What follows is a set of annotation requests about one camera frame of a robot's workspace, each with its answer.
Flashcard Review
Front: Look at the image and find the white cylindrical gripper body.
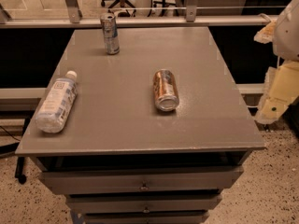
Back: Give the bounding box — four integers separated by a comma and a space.
254, 61, 299, 125

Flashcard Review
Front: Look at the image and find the orange soda can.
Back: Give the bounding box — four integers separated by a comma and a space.
153, 69, 179, 112

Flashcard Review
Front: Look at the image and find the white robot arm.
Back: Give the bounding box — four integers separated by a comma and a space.
254, 0, 299, 124

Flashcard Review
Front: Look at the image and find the silver blue slim can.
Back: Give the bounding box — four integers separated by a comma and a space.
100, 13, 120, 55

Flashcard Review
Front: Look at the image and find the grey drawer cabinet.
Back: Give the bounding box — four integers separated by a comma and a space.
17, 27, 263, 224

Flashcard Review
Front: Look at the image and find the clear plastic water bottle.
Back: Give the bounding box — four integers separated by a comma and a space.
36, 71, 78, 133

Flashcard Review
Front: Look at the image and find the metal railing frame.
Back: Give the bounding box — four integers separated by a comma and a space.
0, 0, 285, 28

